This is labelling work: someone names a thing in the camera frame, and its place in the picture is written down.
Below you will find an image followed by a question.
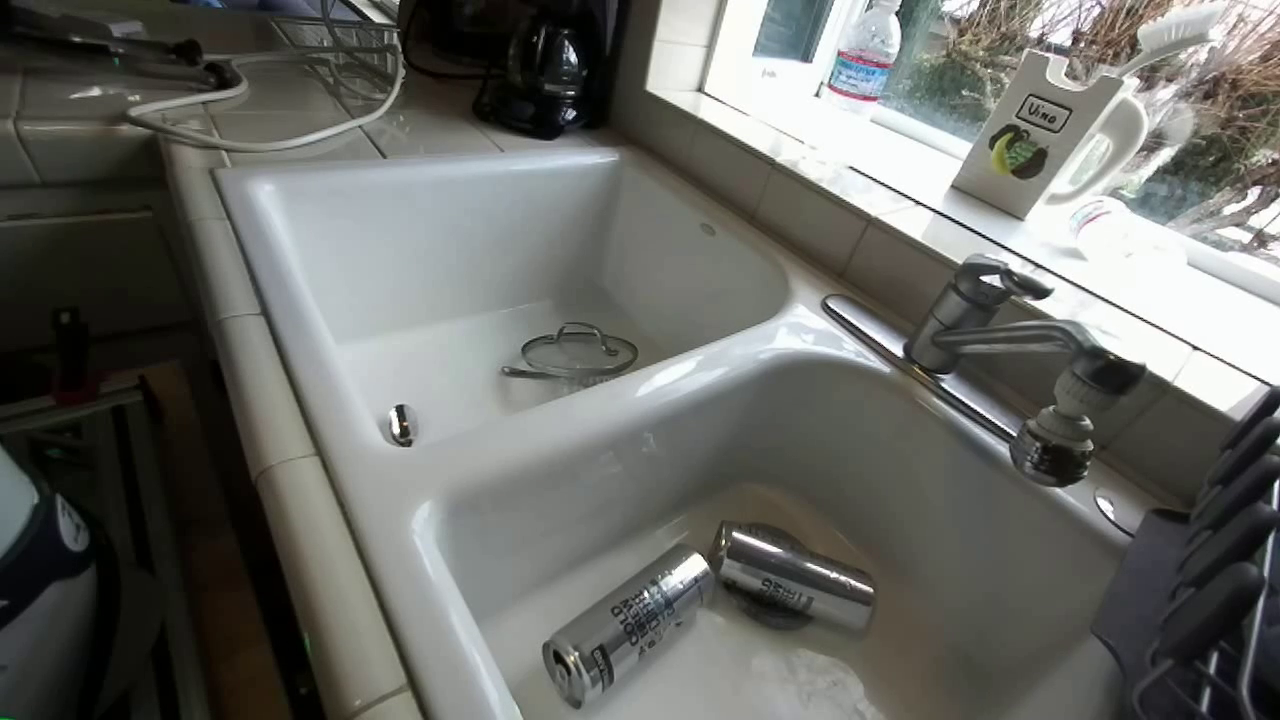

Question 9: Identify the clear plastic water bottle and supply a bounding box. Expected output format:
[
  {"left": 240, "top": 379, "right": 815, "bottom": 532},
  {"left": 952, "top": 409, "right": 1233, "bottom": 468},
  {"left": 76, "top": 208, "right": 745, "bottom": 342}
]
[{"left": 828, "top": 0, "right": 899, "bottom": 101}]

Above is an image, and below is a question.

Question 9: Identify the metal sink strainer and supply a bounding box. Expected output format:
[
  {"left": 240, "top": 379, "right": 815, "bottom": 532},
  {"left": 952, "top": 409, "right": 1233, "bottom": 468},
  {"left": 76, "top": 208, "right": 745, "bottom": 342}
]
[{"left": 504, "top": 320, "right": 641, "bottom": 384}]

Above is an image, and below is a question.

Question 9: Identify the white double basin sink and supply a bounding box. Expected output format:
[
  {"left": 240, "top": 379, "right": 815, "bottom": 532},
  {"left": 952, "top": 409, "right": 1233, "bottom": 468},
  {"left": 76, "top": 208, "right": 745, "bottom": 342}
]
[{"left": 219, "top": 148, "right": 1126, "bottom": 720}]

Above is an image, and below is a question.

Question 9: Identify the black coffee maker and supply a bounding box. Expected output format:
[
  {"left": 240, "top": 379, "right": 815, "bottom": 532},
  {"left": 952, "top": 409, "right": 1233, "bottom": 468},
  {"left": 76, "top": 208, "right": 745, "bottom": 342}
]
[{"left": 471, "top": 0, "right": 604, "bottom": 140}]

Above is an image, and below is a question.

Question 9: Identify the silver can lying front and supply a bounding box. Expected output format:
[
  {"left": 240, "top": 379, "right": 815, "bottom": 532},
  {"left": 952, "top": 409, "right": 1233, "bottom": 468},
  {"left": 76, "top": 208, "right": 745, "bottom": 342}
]
[{"left": 539, "top": 544, "right": 711, "bottom": 707}]

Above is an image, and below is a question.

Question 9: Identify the chrome sink faucet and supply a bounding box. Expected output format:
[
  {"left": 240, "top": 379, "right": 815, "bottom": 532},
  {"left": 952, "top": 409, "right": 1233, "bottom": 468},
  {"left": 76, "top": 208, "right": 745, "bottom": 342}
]
[{"left": 820, "top": 257, "right": 1150, "bottom": 488}]

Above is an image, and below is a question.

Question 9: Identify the black dish rack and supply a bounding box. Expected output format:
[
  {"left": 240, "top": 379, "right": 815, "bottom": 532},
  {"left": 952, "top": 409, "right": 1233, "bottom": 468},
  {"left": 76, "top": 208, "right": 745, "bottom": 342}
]
[{"left": 1092, "top": 387, "right": 1280, "bottom": 720}]

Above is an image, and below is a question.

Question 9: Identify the white dish brush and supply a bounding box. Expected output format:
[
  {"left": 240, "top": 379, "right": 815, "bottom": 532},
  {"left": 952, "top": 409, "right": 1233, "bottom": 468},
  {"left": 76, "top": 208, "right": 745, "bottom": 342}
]
[{"left": 1109, "top": 6, "right": 1223, "bottom": 76}]

